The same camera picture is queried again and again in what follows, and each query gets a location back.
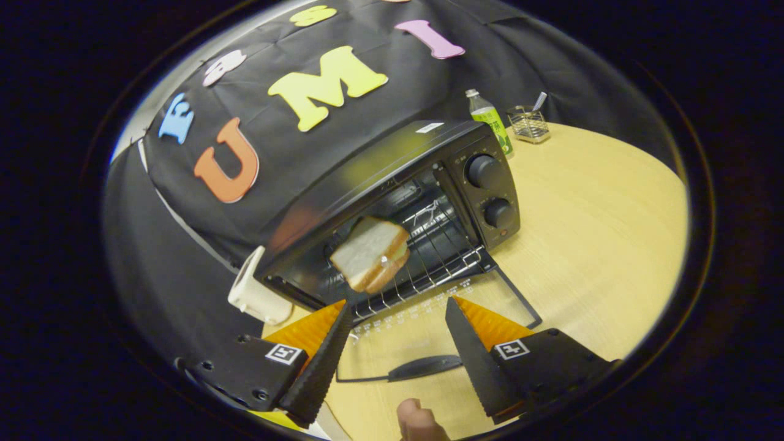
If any white pop-up toaster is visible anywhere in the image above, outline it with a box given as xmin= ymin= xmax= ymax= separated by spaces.
xmin=228 ymin=246 xmax=295 ymax=326

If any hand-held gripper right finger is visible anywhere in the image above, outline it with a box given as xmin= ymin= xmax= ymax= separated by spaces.
xmin=445 ymin=296 xmax=621 ymax=425

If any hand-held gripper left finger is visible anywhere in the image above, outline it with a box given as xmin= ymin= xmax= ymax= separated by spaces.
xmin=176 ymin=300 xmax=356 ymax=429

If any black toaster oven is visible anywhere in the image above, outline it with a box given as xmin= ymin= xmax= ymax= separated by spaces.
xmin=254 ymin=119 xmax=543 ymax=383

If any green label plastic bottle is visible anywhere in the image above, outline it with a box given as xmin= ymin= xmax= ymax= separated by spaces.
xmin=465 ymin=89 xmax=514 ymax=157

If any wire mesh holder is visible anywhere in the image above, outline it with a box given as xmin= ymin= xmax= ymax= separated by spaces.
xmin=507 ymin=105 xmax=551 ymax=145

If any white bread sandwich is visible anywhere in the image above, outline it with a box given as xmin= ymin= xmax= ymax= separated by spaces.
xmin=330 ymin=216 xmax=411 ymax=294

